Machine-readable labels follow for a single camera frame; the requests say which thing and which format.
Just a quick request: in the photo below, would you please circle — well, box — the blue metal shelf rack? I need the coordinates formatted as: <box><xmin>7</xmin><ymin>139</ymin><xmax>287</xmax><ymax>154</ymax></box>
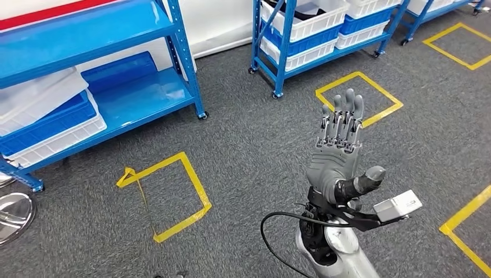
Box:
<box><xmin>0</xmin><ymin>0</ymin><xmax>210</xmax><ymax>193</ymax></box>

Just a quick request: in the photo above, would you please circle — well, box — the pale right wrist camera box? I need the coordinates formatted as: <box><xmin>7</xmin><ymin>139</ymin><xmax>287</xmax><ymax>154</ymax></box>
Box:
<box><xmin>372</xmin><ymin>189</ymin><xmax>423</xmax><ymax>226</ymax></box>

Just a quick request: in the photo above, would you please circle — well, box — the yellow floor tape square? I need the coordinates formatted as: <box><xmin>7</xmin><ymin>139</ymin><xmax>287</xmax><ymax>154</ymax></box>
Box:
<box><xmin>422</xmin><ymin>21</ymin><xmax>491</xmax><ymax>72</ymax></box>
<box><xmin>438</xmin><ymin>184</ymin><xmax>491</xmax><ymax>278</ymax></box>

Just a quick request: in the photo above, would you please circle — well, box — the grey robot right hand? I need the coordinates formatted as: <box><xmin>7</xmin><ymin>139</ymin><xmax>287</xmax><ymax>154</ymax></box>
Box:
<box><xmin>305</xmin><ymin>88</ymin><xmax>387</xmax><ymax>206</ymax></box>

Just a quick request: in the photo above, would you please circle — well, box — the chrome stanchion with chrome base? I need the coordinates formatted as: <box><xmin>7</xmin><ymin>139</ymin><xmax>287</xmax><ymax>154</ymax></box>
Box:
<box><xmin>0</xmin><ymin>192</ymin><xmax>38</xmax><ymax>247</ymax></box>

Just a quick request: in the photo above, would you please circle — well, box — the large white plastic bin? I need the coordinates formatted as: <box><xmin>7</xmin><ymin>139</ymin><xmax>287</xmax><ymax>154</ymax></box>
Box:
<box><xmin>260</xmin><ymin>0</ymin><xmax>350</xmax><ymax>43</ymax></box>

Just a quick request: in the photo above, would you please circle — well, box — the black cable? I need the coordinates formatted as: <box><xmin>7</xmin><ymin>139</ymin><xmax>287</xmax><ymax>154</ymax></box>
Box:
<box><xmin>260</xmin><ymin>211</ymin><xmax>348</xmax><ymax>278</ymax></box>

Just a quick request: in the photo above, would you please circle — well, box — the yellow floor tape mark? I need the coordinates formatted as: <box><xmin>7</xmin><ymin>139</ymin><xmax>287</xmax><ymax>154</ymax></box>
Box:
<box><xmin>116</xmin><ymin>151</ymin><xmax>213</xmax><ymax>244</ymax></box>

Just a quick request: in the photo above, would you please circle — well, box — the blue wheeled cart frame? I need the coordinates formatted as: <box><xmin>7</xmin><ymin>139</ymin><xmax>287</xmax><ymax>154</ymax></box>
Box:
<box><xmin>247</xmin><ymin>0</ymin><xmax>412</xmax><ymax>100</ymax></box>
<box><xmin>400</xmin><ymin>0</ymin><xmax>486</xmax><ymax>47</ymax></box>

